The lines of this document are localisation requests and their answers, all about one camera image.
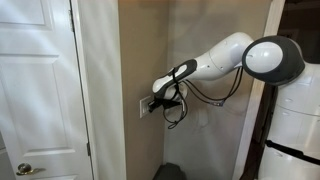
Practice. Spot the dark door hinge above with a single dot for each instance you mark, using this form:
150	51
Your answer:
71	20
88	149

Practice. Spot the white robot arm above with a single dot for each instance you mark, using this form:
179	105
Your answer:
226	53

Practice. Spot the white double switch plate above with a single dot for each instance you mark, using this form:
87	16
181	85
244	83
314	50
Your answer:
144	107

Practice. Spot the white corner trim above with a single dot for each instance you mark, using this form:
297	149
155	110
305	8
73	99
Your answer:
255	100

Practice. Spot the white panel door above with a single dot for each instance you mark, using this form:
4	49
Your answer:
33	90

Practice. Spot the white door frame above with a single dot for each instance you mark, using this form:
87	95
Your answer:
103	90

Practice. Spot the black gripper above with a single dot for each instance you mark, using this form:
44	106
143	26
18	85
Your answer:
170	102

